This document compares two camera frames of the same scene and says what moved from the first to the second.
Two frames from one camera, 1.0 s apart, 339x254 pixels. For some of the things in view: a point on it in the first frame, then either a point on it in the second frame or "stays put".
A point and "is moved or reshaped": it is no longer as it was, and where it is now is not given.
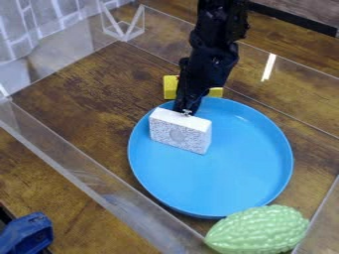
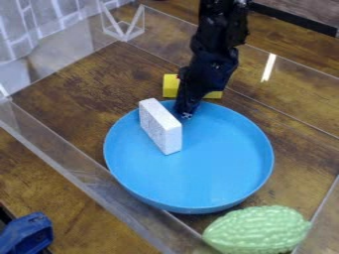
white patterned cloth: (30, 21) stays put
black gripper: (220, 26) stays put
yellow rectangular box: (171, 86) stays put
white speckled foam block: (180, 129) → (160, 126)
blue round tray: (240, 177) is moved or reshaped
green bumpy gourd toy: (267, 229) stays put
